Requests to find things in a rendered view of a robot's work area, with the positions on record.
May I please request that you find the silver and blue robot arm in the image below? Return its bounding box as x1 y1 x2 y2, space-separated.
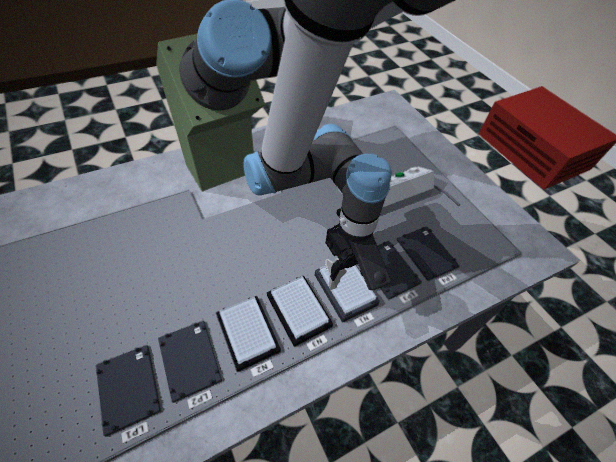
180 0 455 237

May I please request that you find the white label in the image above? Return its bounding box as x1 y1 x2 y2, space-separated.
307 335 328 351
399 290 418 304
251 360 273 377
354 313 374 327
438 273 457 285
188 390 212 409
121 422 149 443

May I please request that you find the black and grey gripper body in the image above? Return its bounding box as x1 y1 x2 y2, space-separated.
325 221 374 268

